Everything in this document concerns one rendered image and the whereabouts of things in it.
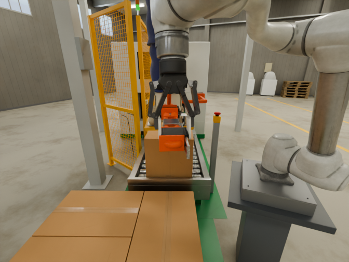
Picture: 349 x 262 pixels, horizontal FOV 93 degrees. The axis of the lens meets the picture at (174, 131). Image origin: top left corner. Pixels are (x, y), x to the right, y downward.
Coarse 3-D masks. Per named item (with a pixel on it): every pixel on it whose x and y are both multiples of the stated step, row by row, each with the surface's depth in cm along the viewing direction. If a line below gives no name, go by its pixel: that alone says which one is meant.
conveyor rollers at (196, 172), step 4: (196, 156) 187; (144, 160) 180; (196, 160) 180; (144, 164) 172; (196, 164) 172; (144, 168) 170; (196, 168) 170; (140, 172) 161; (144, 172) 161; (192, 172) 161; (196, 172) 161; (200, 172) 163; (140, 176) 153; (144, 176) 153; (192, 176) 153; (196, 176) 153; (200, 176) 153
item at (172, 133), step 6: (180, 126) 55; (162, 132) 50; (168, 132) 50; (174, 132) 50; (180, 132) 50; (162, 138) 48; (168, 138) 48; (174, 138) 48; (180, 138) 48; (162, 144) 48; (162, 150) 49; (168, 150) 49; (174, 150) 49; (180, 150) 49
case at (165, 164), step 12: (156, 132) 147; (192, 132) 147; (144, 144) 135; (156, 144) 134; (192, 144) 133; (156, 156) 138; (168, 156) 138; (180, 156) 137; (192, 156) 137; (156, 168) 142; (168, 168) 142; (180, 168) 141; (192, 168) 141
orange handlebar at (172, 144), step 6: (198, 96) 132; (192, 102) 113; (204, 102) 113; (168, 114) 74; (174, 114) 74; (168, 126) 61; (174, 126) 61; (168, 144) 47; (174, 144) 47; (180, 144) 47
